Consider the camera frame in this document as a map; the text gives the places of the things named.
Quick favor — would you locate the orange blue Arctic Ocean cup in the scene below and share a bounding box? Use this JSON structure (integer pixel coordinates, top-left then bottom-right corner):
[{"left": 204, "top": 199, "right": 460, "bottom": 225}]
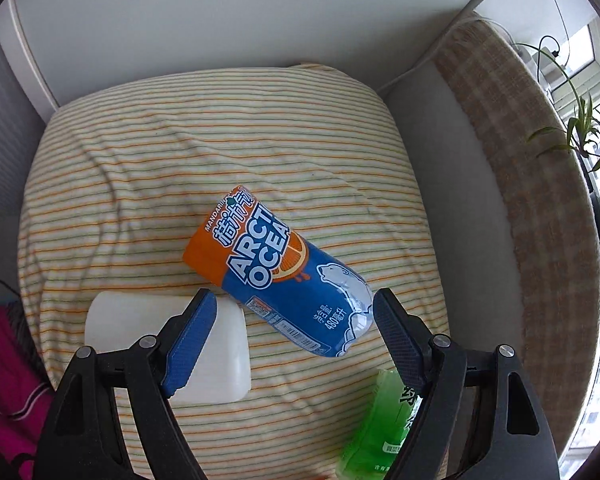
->
[{"left": 183, "top": 185, "right": 374, "bottom": 358}]

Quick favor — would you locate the white plastic cup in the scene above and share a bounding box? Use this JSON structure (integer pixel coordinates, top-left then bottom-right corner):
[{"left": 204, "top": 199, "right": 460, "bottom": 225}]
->
[{"left": 84, "top": 290, "right": 251, "bottom": 406}]

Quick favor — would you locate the green plastic bottle cup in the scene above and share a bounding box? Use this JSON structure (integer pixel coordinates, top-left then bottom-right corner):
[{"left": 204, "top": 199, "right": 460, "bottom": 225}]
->
[{"left": 336, "top": 370, "right": 422, "bottom": 479}]

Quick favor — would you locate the pink garment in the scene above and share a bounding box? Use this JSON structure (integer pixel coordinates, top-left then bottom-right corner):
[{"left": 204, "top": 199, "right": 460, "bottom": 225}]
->
[{"left": 0, "top": 305, "right": 54, "bottom": 479}]

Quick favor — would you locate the brown checkered backrest cloth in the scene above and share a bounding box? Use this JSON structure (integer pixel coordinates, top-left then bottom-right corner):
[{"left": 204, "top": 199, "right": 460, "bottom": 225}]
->
[{"left": 434, "top": 21, "right": 600, "bottom": 451}]

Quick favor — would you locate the potted spider plant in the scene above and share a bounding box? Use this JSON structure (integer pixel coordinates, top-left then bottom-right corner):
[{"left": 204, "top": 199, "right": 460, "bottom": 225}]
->
[{"left": 516, "top": 36, "right": 600, "bottom": 196}]

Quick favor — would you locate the white cable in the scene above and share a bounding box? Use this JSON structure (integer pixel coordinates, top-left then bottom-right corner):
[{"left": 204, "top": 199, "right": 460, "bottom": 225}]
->
[{"left": 377, "top": 16, "right": 487, "bottom": 94}]

